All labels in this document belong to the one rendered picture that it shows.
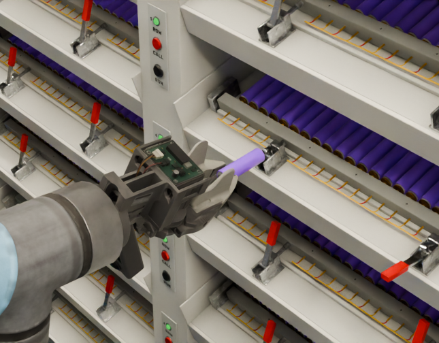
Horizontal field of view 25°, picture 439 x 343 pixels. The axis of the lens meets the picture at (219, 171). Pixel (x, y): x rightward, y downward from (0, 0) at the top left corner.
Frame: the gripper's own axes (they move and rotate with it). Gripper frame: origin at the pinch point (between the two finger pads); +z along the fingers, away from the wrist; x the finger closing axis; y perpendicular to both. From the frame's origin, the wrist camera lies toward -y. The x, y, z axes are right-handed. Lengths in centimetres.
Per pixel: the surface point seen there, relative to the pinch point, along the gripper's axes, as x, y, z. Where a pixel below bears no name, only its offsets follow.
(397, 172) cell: -11.2, 3.7, 20.4
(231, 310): 0, -43, 26
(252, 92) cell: 13.6, -5.5, 23.1
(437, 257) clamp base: -23.0, 3.6, 13.7
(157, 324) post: 9, -57, 24
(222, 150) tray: 9.5, -10.3, 15.5
